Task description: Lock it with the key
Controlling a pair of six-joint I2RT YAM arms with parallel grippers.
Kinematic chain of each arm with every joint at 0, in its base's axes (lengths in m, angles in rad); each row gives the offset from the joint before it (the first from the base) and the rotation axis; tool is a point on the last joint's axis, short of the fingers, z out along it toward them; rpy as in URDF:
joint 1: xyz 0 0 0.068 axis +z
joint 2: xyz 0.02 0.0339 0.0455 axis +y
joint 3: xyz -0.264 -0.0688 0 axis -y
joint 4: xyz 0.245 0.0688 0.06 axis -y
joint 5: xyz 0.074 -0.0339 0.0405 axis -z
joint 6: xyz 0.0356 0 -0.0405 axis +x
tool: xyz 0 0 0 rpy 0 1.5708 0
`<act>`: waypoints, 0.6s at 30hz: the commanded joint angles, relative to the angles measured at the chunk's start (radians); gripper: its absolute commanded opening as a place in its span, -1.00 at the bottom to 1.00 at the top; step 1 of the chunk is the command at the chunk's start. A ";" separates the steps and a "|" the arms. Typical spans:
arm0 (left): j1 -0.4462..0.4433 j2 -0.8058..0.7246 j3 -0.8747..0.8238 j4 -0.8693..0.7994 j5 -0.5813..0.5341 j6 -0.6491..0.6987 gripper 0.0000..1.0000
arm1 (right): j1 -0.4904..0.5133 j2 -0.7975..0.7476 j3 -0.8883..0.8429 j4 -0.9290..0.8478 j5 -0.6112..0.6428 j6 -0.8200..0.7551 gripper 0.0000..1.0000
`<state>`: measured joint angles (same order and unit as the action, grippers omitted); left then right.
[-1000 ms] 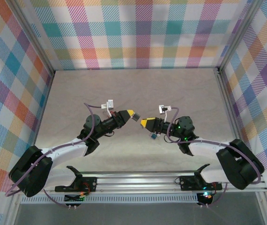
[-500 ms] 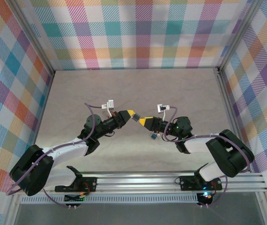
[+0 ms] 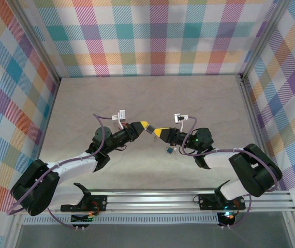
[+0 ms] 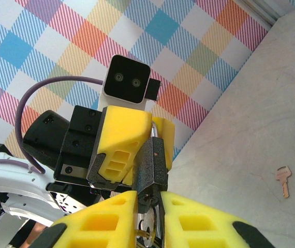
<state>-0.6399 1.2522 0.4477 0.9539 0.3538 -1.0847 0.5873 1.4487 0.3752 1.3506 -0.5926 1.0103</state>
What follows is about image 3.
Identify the black padlock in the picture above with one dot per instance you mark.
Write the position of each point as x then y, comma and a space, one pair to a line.
150, 129

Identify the black padlock key bunch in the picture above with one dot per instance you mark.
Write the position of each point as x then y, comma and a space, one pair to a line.
154, 139

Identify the blue padlock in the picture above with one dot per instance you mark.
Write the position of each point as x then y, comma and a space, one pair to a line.
169, 150

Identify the blue padlock key bunch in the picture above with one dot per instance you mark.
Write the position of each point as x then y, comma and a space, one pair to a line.
174, 149

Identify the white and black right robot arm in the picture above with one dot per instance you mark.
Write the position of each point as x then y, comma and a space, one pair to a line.
220, 160

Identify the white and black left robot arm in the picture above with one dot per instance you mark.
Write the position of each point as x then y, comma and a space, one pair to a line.
72, 166

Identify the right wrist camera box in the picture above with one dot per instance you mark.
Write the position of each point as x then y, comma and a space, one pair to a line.
178, 118

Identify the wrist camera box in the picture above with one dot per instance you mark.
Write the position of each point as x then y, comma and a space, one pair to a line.
121, 115
178, 118

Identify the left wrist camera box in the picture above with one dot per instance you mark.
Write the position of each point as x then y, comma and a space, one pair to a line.
121, 115

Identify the aluminium side rail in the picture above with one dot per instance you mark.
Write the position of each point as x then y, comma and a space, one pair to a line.
250, 113

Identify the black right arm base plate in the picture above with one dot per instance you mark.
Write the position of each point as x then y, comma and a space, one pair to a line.
207, 201

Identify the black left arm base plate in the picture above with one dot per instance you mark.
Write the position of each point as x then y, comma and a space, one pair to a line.
99, 201

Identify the aluminium mounting rail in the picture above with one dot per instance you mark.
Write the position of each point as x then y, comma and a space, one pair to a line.
150, 201

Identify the aluminium frame post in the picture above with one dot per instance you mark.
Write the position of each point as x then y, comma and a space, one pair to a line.
292, 230
40, 42
14, 232
262, 38

